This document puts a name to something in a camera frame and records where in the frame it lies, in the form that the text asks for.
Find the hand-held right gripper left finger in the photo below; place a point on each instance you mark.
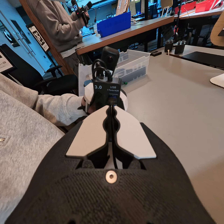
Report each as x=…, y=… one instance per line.
x=87, y=136

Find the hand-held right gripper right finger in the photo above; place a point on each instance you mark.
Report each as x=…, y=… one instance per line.
x=134, y=136

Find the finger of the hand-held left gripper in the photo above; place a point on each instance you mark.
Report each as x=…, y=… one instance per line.
x=124, y=99
x=89, y=92

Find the black usb hub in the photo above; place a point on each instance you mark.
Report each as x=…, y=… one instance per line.
x=105, y=87

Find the person's left forearm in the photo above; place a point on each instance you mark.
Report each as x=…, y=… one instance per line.
x=57, y=106

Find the person's left hand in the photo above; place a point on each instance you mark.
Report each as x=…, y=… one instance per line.
x=89, y=110

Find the clear plastic bin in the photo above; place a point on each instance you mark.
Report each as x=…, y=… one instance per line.
x=136, y=59

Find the black office chair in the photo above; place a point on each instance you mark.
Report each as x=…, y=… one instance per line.
x=63, y=82

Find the blue plastic bin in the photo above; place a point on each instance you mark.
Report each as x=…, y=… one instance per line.
x=113, y=24

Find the long wooden workbench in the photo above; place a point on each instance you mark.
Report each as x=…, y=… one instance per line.
x=140, y=28

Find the small flat black box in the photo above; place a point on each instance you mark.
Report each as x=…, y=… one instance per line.
x=155, y=53

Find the black battery charger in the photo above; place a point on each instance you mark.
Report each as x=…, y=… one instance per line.
x=179, y=48
x=168, y=46

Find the person's grey sweatshirt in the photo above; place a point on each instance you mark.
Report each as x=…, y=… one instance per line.
x=26, y=148

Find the framed tag poster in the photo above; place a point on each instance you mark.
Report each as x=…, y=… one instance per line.
x=39, y=37
x=6, y=61

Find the black tripod stand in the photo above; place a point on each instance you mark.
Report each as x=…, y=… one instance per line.
x=178, y=21

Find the tan plywood chair back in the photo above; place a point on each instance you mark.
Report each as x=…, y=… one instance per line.
x=217, y=33
x=167, y=3

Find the black desk mat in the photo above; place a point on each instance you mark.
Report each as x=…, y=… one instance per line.
x=203, y=58

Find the red plastic bin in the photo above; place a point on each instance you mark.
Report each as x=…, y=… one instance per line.
x=187, y=7
x=206, y=6

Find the white flat pad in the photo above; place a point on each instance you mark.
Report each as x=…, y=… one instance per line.
x=218, y=81

